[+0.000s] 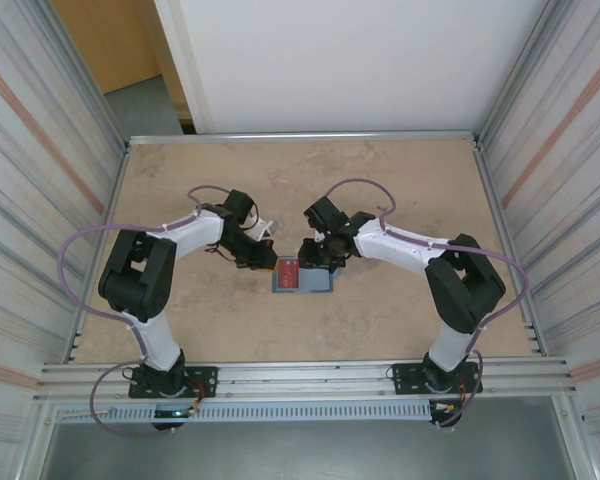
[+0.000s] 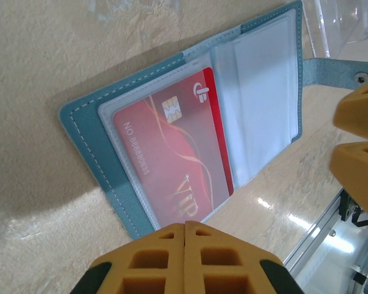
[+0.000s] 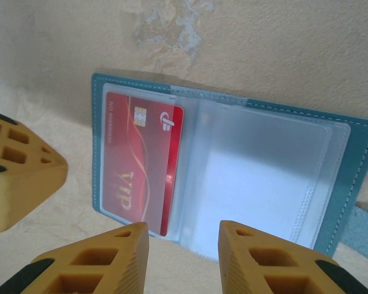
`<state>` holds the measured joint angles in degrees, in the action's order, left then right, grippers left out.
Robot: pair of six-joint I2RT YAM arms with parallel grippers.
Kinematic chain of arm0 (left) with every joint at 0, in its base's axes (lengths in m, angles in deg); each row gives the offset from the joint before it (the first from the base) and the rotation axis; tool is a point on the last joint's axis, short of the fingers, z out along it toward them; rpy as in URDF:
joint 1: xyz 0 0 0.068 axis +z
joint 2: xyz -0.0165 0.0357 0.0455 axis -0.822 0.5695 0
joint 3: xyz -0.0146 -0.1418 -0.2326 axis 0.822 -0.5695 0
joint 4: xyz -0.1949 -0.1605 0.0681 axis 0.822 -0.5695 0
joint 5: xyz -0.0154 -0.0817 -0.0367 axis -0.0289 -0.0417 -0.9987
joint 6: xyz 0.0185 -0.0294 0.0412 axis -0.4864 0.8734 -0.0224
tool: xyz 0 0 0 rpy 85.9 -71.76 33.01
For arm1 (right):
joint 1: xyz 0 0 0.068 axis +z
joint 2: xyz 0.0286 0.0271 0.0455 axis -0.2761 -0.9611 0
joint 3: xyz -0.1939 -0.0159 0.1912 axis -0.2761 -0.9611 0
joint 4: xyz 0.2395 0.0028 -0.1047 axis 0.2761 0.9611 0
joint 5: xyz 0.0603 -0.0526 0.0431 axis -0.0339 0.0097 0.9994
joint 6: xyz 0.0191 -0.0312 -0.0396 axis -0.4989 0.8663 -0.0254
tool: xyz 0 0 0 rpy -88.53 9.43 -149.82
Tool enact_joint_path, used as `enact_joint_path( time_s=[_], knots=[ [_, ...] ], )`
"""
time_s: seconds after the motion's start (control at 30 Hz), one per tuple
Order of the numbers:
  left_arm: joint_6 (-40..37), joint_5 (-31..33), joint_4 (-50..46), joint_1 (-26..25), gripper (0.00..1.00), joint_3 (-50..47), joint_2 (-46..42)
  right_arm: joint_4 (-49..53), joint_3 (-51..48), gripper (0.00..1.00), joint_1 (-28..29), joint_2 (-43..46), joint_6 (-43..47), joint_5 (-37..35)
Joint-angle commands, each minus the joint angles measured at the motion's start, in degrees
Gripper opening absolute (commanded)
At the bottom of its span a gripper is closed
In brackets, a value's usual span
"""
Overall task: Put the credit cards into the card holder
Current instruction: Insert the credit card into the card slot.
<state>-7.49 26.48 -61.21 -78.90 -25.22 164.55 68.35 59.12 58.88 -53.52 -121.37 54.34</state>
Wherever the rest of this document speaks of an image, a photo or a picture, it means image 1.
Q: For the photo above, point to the teal card holder wallet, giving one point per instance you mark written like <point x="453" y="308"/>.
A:
<point x="317" y="282"/>

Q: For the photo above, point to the red credit card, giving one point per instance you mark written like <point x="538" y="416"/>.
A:
<point x="287" y="275"/>

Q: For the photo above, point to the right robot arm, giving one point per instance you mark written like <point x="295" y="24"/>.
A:
<point x="465" y="285"/>

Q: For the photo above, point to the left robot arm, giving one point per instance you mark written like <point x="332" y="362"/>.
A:
<point x="135" y="280"/>

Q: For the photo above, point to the small control board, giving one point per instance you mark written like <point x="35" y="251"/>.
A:
<point x="175" y="413"/>
<point x="447" y="407"/>

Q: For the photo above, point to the wooden door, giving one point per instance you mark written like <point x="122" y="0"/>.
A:
<point x="110" y="40"/>

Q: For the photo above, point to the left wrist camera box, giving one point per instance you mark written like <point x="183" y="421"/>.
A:
<point x="260" y="227"/>

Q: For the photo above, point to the aluminium table edge rail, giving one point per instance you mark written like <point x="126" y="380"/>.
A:
<point x="305" y="136"/>

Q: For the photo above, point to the wide aluminium mounting rail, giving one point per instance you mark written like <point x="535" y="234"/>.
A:
<point x="305" y="380"/>

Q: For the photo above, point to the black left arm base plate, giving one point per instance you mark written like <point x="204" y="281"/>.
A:
<point x="205" y="382"/>

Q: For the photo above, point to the aluminium side rail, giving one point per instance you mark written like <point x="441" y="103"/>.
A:
<point x="121" y="175"/>
<point x="486" y="175"/>

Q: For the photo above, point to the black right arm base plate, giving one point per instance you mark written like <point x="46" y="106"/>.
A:
<point x="410" y="377"/>

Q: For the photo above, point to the aluminium corner post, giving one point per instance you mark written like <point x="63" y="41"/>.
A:
<point x="517" y="70"/>
<point x="111" y="120"/>

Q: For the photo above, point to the white door frame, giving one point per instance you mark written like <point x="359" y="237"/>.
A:
<point x="184" y="60"/>

